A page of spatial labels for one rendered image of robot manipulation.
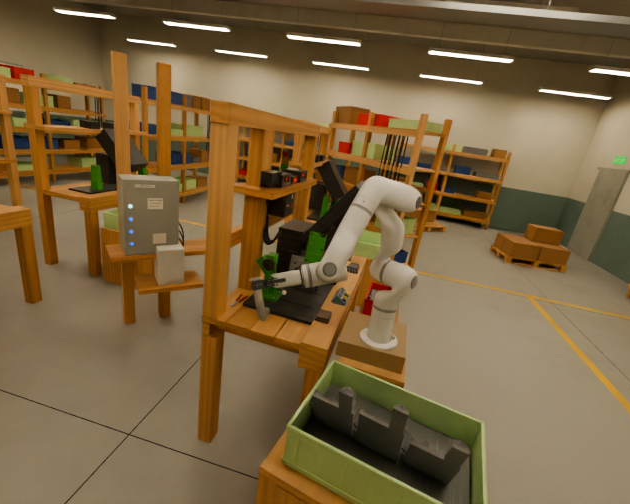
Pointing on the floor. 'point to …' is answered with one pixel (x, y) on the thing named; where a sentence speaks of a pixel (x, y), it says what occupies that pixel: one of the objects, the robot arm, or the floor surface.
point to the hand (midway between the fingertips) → (258, 285)
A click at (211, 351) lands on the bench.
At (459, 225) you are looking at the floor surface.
